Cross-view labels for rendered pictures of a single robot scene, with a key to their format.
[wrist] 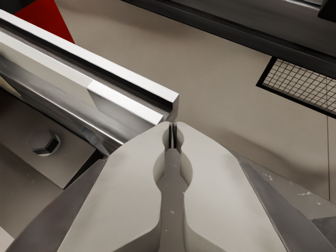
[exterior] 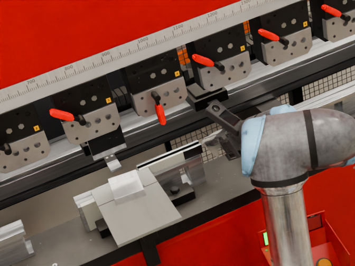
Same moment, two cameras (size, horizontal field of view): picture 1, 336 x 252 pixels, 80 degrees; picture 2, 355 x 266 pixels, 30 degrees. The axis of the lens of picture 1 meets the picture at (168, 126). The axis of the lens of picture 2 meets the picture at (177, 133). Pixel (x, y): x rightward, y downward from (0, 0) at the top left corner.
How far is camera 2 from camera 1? 1.85 m
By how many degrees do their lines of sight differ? 41
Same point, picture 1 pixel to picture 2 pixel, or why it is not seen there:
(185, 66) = not seen: hidden behind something
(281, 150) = not seen: hidden behind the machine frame
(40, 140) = (175, 188)
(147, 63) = not seen: outside the picture
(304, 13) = (189, 113)
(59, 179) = (190, 190)
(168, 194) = (215, 177)
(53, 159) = (182, 191)
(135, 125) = (196, 152)
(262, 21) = (179, 124)
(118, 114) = (191, 152)
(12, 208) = (187, 213)
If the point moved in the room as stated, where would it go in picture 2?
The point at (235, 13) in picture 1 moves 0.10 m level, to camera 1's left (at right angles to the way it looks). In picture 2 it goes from (168, 129) to (150, 145)
